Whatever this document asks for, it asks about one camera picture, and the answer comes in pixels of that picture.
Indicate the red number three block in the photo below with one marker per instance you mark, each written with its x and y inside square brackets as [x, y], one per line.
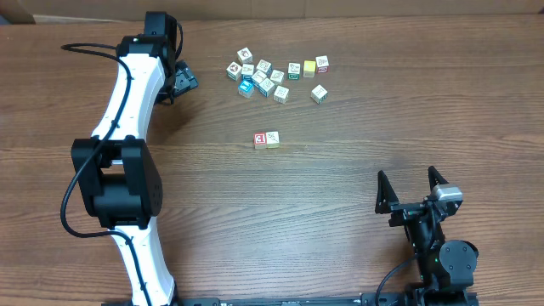
[259, 141]

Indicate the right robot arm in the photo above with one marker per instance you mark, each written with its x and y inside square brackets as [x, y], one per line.
[445, 267]

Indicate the white block green side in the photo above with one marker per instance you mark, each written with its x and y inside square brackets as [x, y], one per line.
[277, 77]

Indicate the left red circle block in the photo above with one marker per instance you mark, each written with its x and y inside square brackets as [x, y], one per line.
[233, 71]

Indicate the green letter B block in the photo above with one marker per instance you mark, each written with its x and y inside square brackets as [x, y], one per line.
[294, 71]

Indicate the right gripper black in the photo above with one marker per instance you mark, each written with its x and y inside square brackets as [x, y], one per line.
[406, 212]

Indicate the top red picture block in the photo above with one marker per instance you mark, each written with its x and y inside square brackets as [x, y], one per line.
[244, 55]

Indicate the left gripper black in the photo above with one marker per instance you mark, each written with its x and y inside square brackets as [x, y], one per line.
[185, 78]

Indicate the green letter R block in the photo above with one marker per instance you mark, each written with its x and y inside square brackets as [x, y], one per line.
[319, 94]

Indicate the white block lower left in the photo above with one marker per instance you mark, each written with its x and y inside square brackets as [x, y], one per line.
[266, 87]

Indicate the white block blue print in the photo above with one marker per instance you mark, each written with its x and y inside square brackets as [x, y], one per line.
[247, 71]

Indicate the blue-sided block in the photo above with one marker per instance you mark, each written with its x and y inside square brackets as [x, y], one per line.
[246, 89]

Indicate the white block centre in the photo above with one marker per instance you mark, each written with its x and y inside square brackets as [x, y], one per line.
[258, 77]

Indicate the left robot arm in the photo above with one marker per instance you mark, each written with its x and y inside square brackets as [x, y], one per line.
[114, 169]

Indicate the red-sided block far right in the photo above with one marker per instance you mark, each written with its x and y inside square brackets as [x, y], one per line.
[322, 64]

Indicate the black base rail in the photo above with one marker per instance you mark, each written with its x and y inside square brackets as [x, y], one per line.
[366, 299]

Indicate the yellow-sided block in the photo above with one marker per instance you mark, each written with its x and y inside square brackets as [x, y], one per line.
[272, 139]

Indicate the green print block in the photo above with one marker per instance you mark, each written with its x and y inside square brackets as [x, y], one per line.
[264, 66]

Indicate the white block orange side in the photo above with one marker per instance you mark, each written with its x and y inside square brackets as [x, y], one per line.
[281, 94]

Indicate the yellow top block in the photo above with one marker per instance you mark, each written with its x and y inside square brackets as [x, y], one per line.
[309, 67]

